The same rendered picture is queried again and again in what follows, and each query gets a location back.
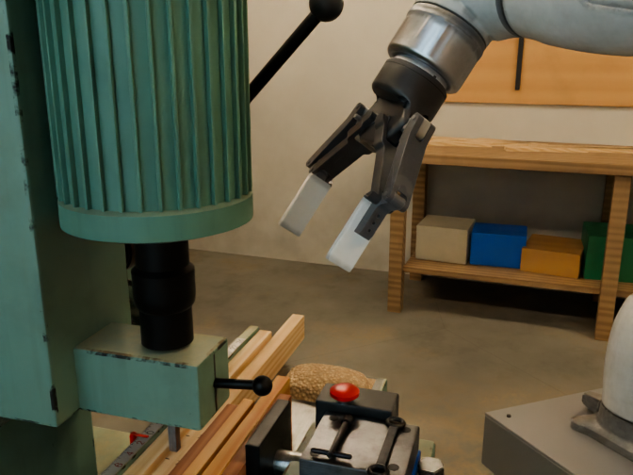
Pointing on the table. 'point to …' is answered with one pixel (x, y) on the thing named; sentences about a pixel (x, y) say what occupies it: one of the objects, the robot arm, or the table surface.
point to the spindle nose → (164, 294)
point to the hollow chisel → (173, 438)
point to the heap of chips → (310, 387)
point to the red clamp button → (344, 392)
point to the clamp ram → (271, 443)
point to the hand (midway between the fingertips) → (316, 237)
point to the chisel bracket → (151, 377)
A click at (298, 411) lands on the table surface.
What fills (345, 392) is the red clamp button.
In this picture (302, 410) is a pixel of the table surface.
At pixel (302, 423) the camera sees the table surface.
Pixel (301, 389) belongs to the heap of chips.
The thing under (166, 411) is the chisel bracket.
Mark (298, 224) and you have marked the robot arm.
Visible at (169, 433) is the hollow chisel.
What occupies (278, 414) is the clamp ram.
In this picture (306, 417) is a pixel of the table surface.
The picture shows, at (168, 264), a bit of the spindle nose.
